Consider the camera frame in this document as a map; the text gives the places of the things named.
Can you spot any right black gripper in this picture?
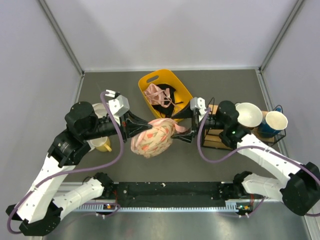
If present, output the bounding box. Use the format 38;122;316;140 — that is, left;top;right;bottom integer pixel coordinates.
171;100;226;144

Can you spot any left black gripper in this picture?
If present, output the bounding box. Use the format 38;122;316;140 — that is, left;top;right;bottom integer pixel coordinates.
82;110;152;143

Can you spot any floral mesh laundry bag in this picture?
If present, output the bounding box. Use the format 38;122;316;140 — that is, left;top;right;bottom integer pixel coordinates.
130;118;187;158

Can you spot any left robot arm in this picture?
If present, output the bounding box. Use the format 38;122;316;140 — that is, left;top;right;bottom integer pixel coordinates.
5;99;152;237

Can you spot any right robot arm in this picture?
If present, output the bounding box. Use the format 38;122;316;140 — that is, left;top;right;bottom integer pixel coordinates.
172;97;320;217

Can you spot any black bra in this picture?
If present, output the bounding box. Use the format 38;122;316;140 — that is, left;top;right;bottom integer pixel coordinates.
151;84;184;118

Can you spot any white mesh laundry bag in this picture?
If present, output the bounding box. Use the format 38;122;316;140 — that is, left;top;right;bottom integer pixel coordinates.
92;103;108;119

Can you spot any pink satin bra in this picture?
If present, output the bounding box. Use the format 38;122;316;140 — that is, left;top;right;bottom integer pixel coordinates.
143;83;162;106

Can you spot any yellow plastic basket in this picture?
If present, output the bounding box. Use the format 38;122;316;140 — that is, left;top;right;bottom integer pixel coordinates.
138;69;193;119

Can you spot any yellow mug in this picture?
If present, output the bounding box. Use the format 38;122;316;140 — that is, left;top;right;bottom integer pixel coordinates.
89;136;112;152

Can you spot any white marble plate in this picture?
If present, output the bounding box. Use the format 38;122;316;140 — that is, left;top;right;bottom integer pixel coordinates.
87;141;96;152

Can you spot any white ceramic bowl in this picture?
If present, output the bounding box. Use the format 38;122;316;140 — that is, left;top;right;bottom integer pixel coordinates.
235;102;263;128

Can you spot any blue paper cup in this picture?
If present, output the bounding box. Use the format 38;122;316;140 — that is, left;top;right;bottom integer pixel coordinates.
257;111;288;138

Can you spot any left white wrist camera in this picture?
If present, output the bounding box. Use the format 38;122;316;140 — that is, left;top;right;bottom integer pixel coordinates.
105;89;130;117

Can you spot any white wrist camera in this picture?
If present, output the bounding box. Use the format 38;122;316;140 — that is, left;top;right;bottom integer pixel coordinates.
105;89;130;117
189;97;207;116

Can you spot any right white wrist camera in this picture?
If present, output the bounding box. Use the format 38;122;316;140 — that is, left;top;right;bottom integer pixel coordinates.
189;97;207;116

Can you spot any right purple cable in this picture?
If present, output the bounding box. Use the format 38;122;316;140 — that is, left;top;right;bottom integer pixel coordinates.
197;107;320;218

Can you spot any purple cable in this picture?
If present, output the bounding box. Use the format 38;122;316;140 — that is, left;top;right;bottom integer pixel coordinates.
197;107;320;218
6;91;126;235

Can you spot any wire and wood shelf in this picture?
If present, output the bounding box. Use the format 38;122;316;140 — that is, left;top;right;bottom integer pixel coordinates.
201;97;287;151

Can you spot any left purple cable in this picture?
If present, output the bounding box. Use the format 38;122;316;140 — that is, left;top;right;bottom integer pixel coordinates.
6;91;126;235

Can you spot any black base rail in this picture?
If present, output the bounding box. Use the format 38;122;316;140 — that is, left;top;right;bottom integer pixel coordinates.
84;181;266;208

